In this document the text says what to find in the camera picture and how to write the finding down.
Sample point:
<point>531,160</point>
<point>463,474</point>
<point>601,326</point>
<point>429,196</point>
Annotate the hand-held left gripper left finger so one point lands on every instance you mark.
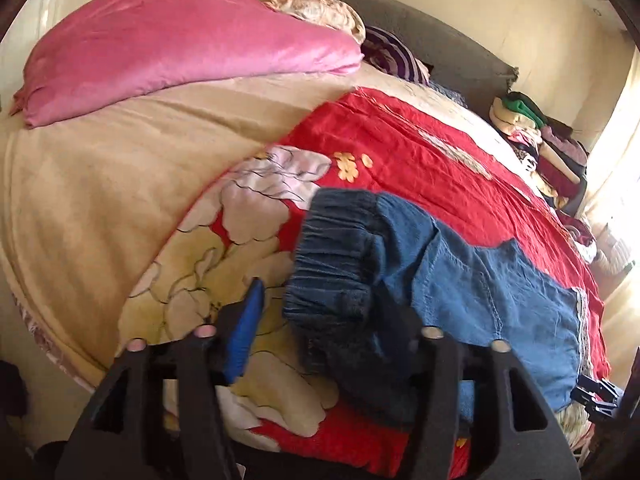
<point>245,325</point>

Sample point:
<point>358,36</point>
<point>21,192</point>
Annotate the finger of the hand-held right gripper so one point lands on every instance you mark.
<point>597,392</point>

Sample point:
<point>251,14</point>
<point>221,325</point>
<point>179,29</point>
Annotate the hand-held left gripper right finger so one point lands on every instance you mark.
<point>436,375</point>

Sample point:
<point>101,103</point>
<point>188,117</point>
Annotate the blue denim pants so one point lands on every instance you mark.
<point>450,280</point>

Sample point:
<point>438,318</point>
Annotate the beige bed sheet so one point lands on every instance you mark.
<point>115,170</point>

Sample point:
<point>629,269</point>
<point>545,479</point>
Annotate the red floral blanket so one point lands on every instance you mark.
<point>430,160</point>

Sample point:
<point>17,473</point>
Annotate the cream curtain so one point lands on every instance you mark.
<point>617,160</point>

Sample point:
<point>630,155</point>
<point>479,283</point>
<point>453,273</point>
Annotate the pile of folded clothes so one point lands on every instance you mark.
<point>545,155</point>

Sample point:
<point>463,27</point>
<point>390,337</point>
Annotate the grey blue cloth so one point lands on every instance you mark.
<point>447,92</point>

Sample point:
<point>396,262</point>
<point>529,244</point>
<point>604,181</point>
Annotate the pink pillow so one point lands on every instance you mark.
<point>165,50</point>

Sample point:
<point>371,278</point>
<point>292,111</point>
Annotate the purple striped pillow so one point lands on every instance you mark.
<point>395,52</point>

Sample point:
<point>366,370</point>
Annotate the beige floral pillow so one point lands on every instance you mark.
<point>320,10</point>

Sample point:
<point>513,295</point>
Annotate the grey headboard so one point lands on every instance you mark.
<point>440,40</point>

